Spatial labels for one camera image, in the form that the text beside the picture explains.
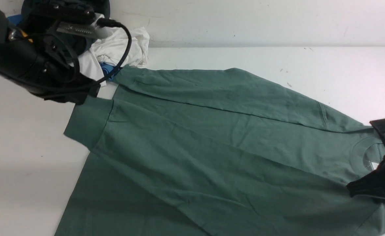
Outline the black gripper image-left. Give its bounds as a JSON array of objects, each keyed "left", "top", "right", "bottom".
[{"left": 2, "top": 33, "right": 100, "bottom": 105}]

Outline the green long-sleeve top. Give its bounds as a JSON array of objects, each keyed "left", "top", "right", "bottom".
[{"left": 55, "top": 67, "right": 385, "bottom": 236}]

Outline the black robot arm with Piper label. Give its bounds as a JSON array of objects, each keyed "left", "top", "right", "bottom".
[{"left": 0, "top": 4, "right": 385, "bottom": 204}]

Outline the dark green crumpled garment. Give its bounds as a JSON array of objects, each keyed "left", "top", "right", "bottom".
[{"left": 18, "top": 0, "right": 111, "bottom": 56}]

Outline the blue crumpled garment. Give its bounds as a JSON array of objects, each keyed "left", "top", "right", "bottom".
[{"left": 6, "top": 15, "right": 122, "bottom": 82}]

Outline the white crumpled garment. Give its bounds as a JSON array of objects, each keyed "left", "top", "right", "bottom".
[{"left": 90, "top": 27, "right": 150, "bottom": 68}]

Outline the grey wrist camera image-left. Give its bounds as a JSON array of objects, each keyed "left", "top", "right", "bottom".
[{"left": 32, "top": 2, "right": 114, "bottom": 40}]

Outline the black camera cable image-left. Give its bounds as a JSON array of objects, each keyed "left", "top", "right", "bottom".
[{"left": 45, "top": 19, "right": 132, "bottom": 94}]

